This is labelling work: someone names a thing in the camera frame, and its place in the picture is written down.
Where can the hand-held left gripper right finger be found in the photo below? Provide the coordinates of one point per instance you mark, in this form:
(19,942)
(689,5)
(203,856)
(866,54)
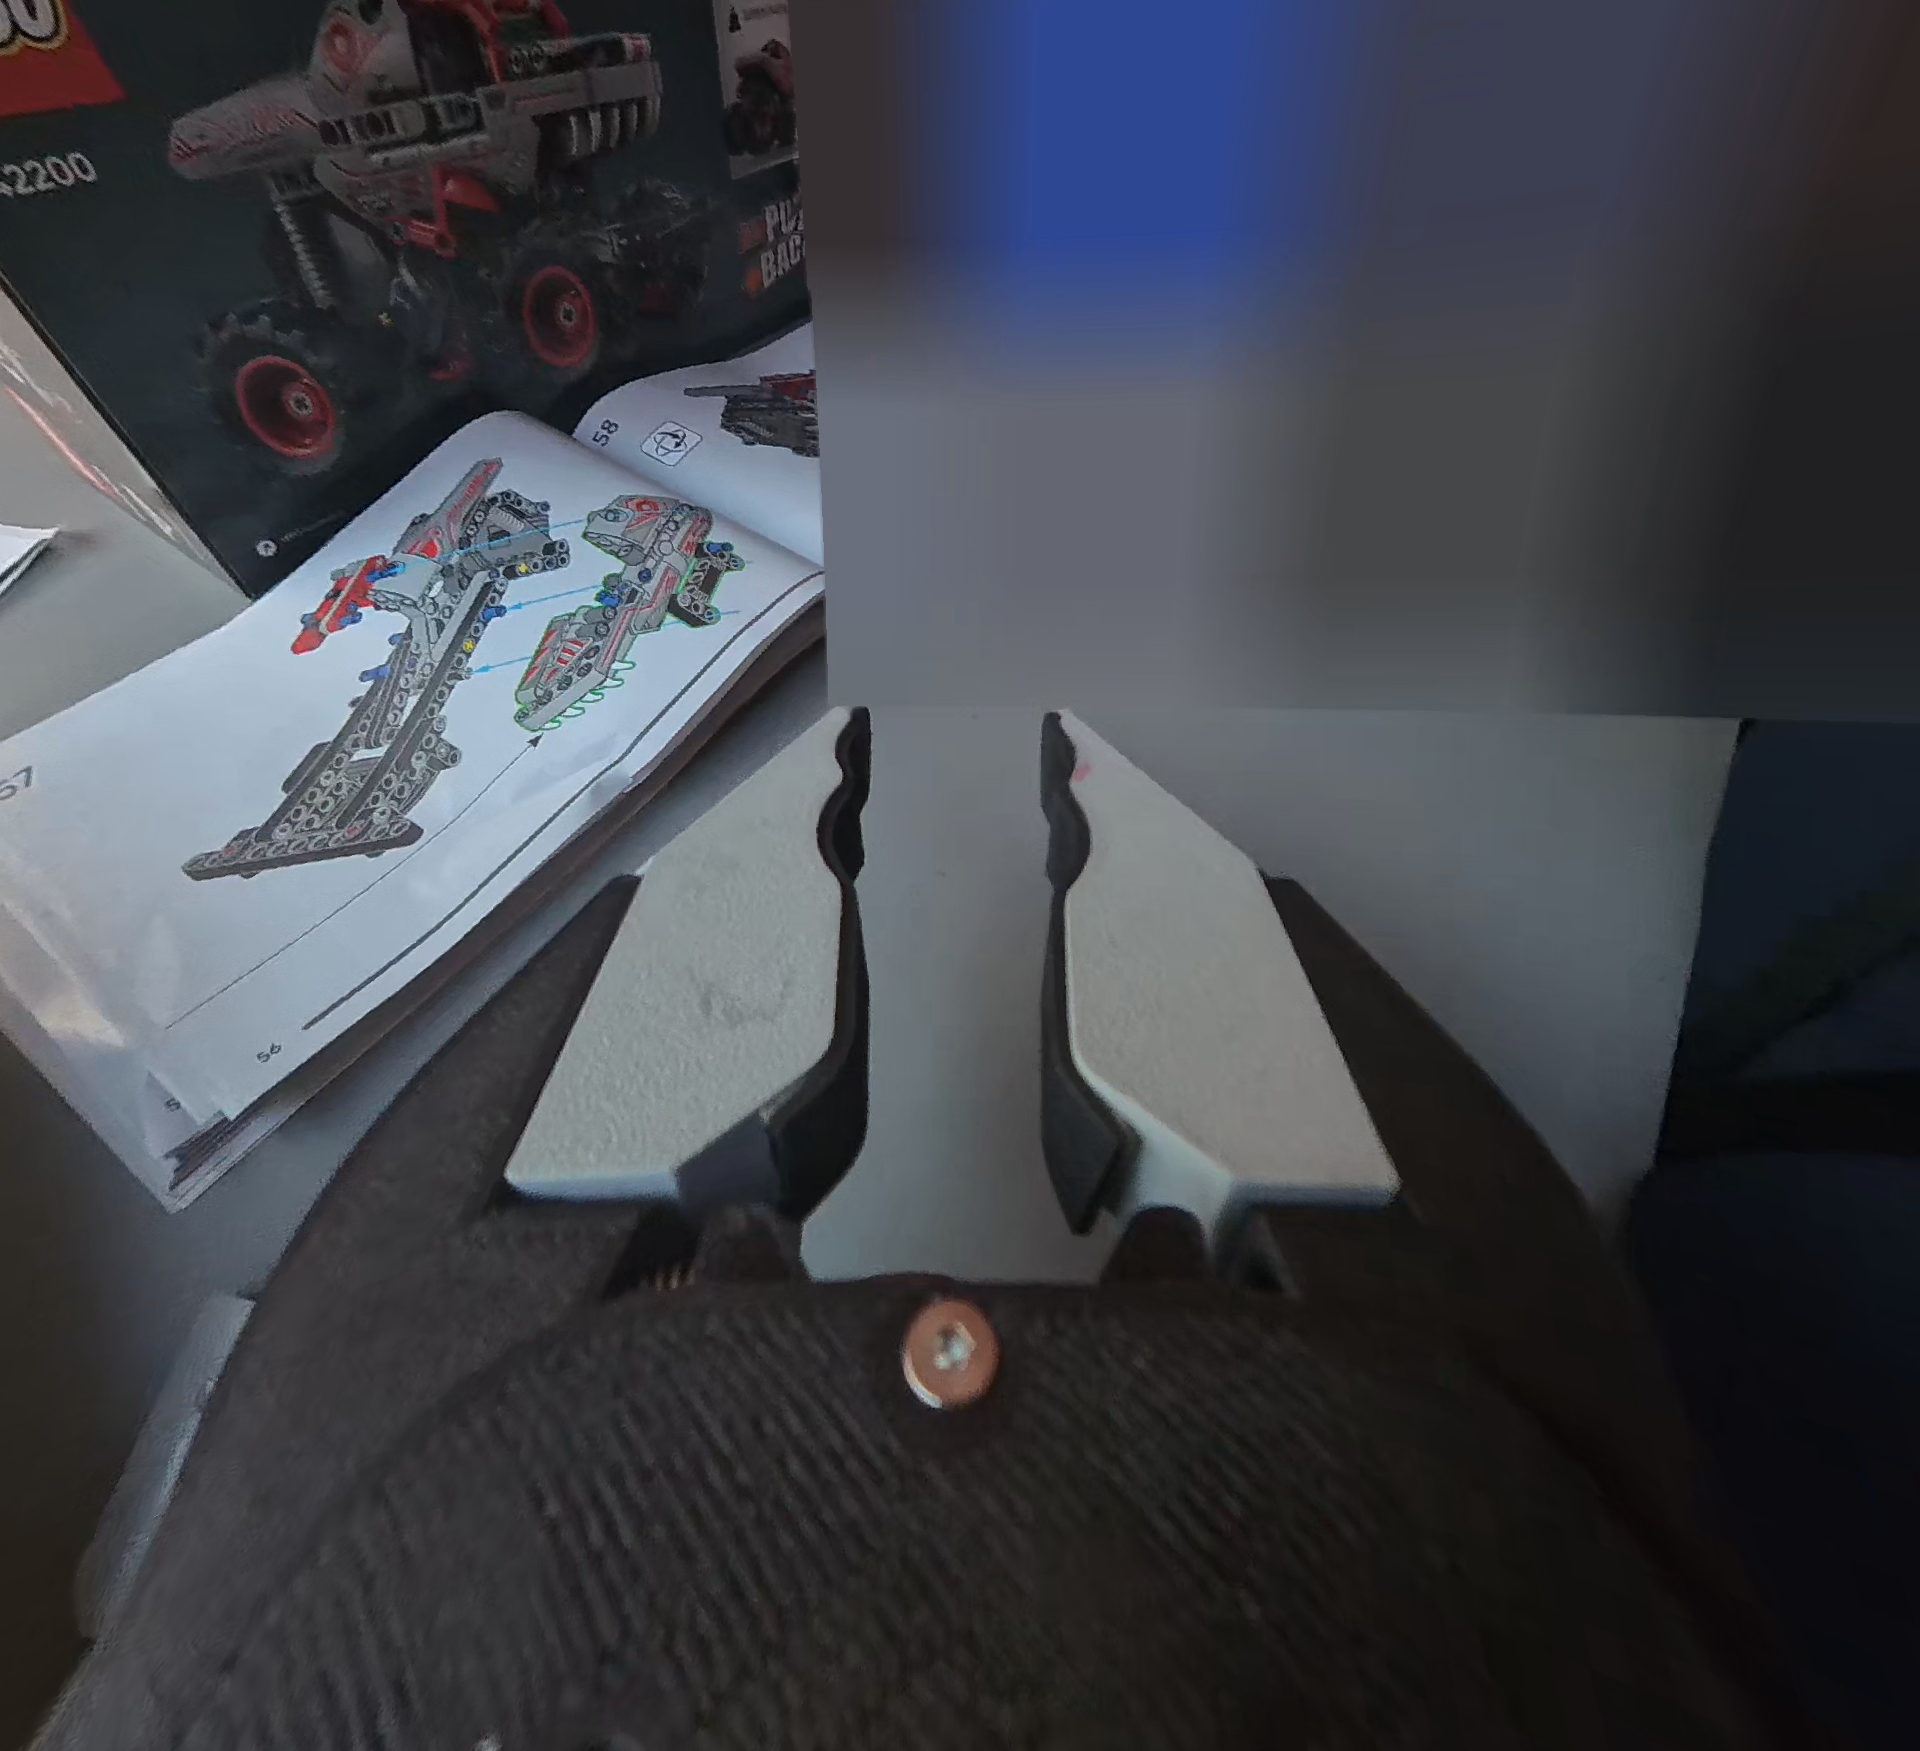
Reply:
(1215,1000)

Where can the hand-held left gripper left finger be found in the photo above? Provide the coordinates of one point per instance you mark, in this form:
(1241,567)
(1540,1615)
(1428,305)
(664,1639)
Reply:
(707,971)

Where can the lego instruction booklet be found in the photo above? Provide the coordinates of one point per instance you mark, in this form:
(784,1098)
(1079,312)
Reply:
(180,791)

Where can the lego sticker sheet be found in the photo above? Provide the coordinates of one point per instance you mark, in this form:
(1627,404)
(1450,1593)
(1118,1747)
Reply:
(19,559)

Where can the dark lego set box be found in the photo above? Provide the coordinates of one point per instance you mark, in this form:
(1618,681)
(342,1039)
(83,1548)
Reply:
(450,56)

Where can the person's dark blue clothing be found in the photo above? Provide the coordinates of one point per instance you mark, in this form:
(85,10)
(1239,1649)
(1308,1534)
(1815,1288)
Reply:
(1801,1181)

